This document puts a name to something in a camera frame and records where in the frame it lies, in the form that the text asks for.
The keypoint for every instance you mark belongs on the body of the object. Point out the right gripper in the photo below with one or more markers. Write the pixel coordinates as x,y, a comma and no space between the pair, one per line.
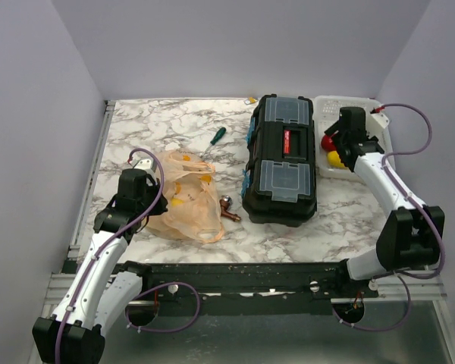
333,130

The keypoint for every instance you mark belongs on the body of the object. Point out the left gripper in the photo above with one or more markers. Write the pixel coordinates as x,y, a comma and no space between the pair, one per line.
161,206

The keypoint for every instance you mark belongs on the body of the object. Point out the red fake apple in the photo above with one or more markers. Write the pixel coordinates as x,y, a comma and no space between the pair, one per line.
327,144

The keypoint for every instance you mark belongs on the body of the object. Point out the yellow fake lemon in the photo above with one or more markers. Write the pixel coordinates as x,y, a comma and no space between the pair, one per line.
334,160

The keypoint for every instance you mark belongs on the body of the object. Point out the orange translucent plastic bag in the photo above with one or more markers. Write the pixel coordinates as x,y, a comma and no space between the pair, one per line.
193,210

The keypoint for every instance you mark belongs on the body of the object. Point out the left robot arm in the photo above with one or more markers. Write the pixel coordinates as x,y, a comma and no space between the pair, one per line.
75,332

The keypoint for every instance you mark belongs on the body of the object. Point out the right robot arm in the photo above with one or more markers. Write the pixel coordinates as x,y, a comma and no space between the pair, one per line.
410,242

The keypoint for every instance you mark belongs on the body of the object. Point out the white plastic basket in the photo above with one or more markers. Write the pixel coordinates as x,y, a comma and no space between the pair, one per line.
326,112

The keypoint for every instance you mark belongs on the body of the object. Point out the brown water tap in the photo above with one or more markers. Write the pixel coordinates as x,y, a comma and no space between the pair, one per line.
225,203

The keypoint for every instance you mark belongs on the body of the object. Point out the black plastic toolbox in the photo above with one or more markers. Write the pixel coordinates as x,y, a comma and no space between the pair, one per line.
279,180

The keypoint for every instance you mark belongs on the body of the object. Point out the small yellow object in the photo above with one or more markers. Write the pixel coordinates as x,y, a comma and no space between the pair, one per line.
250,101

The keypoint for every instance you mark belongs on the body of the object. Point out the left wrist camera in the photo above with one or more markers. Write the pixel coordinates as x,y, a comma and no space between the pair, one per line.
148,165

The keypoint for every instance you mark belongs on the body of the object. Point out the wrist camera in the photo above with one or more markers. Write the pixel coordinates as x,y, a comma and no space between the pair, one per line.
376,124
148,165

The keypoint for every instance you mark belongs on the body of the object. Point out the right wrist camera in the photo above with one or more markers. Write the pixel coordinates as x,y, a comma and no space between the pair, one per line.
376,124

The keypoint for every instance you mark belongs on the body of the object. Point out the green handled screwdriver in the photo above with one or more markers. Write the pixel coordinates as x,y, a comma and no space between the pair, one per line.
218,135

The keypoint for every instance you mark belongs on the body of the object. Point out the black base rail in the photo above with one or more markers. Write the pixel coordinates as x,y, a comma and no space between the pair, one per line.
245,288

